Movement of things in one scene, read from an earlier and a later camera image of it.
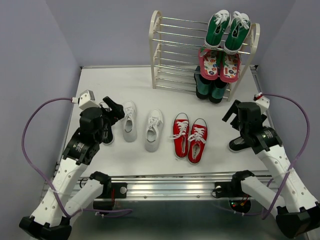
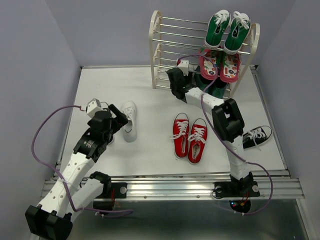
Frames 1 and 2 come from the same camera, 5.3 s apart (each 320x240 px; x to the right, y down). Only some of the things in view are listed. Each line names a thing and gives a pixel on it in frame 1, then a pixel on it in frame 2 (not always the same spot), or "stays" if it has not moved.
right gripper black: x=233 y=108 -> x=189 y=78
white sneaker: x=129 y=122 stays
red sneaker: x=197 y=140 stays
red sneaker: x=181 y=131 stays
